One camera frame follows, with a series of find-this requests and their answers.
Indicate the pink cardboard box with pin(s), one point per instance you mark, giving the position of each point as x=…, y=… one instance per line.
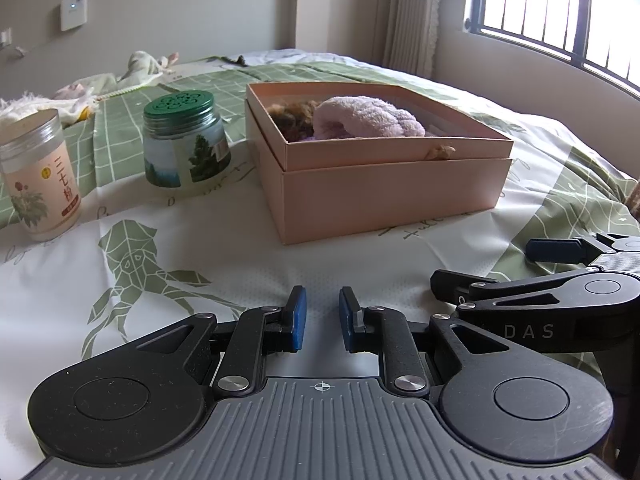
x=375, y=195

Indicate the brown furry tail toy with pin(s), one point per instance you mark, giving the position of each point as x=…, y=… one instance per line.
x=292, y=120

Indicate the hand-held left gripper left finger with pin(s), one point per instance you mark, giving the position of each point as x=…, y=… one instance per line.
x=299, y=317

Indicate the white wall control panel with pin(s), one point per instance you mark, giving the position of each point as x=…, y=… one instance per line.
x=74, y=12

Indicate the small dark brown object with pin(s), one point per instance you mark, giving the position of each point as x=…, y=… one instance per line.
x=237, y=61

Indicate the white wall socket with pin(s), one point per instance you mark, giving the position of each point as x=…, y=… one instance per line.
x=5, y=39

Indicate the pale green plush toy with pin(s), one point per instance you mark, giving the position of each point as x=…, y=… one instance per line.
x=142, y=67

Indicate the purple fluffy cloth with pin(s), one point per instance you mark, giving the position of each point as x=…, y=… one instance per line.
x=370, y=117

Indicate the white curtain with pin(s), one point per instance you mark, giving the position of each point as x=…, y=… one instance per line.
x=410, y=15

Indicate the white fluffy cloth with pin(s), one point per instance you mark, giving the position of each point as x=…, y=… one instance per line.
x=20, y=106

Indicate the window with bars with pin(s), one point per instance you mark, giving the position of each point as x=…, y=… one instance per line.
x=525, y=10

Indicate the glass jar with green lid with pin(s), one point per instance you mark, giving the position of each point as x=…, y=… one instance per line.
x=180, y=160

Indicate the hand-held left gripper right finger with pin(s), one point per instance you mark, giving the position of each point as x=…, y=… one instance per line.
x=347, y=317

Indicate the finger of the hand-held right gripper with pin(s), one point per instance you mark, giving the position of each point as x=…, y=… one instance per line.
x=552, y=250
x=500, y=295

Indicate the white floral print jar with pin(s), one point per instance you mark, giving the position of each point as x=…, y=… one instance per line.
x=40, y=185

